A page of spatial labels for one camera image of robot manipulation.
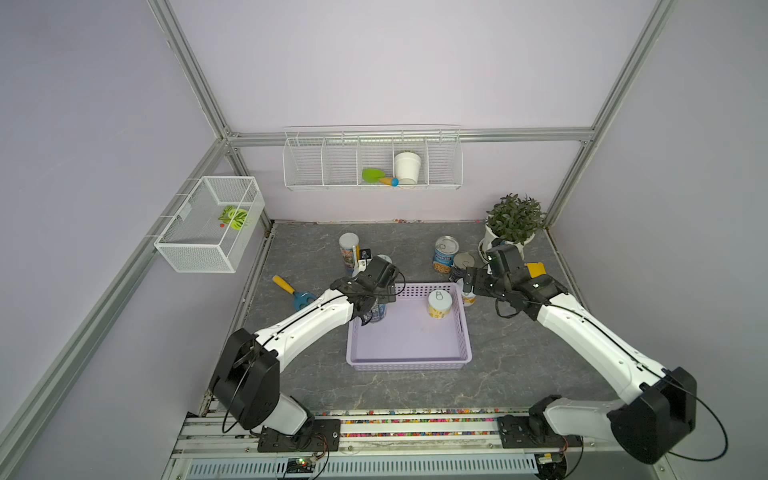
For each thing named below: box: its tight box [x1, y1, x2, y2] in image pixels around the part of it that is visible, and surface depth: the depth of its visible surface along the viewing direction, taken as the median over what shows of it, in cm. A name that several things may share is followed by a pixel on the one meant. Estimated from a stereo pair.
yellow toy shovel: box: [524, 262, 546, 279], surface depth 107 cm
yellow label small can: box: [428, 289, 453, 319], surface depth 93 cm
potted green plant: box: [478, 193, 547, 261], surface depth 98 cm
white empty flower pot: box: [394, 151, 421, 185], surface depth 95 cm
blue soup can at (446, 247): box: [432, 235, 460, 274], surface depth 101 cm
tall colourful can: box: [339, 232, 359, 274], surface depth 100 cm
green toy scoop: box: [362, 168, 400, 187], surface depth 103 cm
